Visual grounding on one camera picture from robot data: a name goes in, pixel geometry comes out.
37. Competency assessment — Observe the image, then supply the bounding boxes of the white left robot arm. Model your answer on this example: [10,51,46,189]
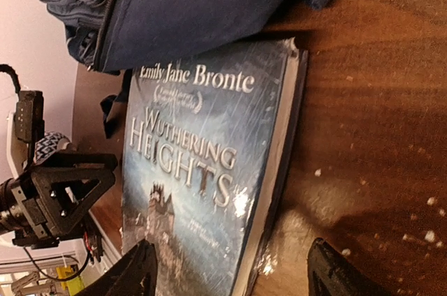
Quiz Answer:
[1,64,118,260]

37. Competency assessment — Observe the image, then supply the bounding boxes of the navy blue student backpack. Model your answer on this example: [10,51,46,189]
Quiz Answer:
[37,0,366,140]

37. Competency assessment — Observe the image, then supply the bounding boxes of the red patterned bowl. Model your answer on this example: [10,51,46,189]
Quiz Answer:
[34,131,71,163]

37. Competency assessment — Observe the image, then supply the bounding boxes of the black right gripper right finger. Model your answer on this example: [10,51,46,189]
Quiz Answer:
[307,237,390,296]

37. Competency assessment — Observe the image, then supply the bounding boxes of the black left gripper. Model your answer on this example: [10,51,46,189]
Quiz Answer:
[10,151,118,247]

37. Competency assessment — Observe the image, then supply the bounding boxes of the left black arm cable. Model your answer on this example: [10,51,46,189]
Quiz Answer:
[0,64,24,98]

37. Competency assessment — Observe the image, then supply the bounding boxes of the black notebook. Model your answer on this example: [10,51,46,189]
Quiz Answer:
[122,38,308,295]

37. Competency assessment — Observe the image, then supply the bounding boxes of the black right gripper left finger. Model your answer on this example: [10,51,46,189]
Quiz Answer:
[77,239,157,296]

